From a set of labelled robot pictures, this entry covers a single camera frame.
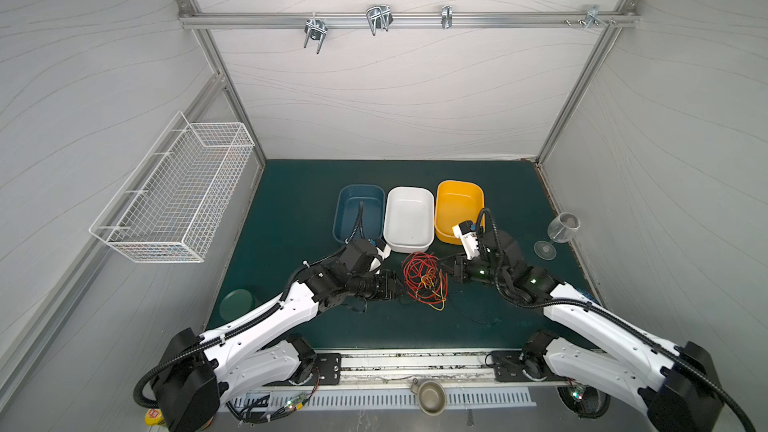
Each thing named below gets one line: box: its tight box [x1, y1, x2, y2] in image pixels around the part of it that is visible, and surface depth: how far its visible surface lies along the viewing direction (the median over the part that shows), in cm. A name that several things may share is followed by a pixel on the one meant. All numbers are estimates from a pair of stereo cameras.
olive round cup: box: [410, 378, 447, 417], surface depth 70 cm
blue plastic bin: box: [332, 184, 386, 243], surface depth 106 cm
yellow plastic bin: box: [435, 180, 485, 246], surface depth 108 cm
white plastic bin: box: [383, 186, 435, 253], surface depth 103 cm
